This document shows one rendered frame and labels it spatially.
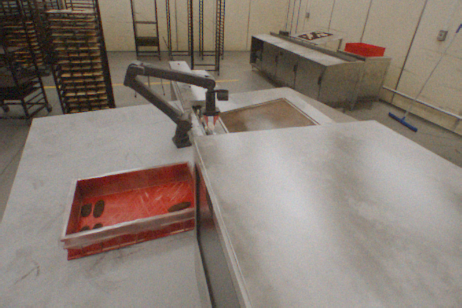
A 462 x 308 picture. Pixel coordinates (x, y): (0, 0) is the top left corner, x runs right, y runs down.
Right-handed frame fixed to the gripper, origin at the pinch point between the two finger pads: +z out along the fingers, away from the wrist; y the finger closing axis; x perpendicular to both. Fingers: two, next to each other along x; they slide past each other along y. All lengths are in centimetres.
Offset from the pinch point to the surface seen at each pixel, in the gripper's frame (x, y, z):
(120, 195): -38, -48, 10
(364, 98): 196, 299, 78
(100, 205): -43, -55, 9
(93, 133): 25, -67, 10
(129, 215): -51, -43, 11
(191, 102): 45.3, -4.1, 2.9
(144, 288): -82, -38, 11
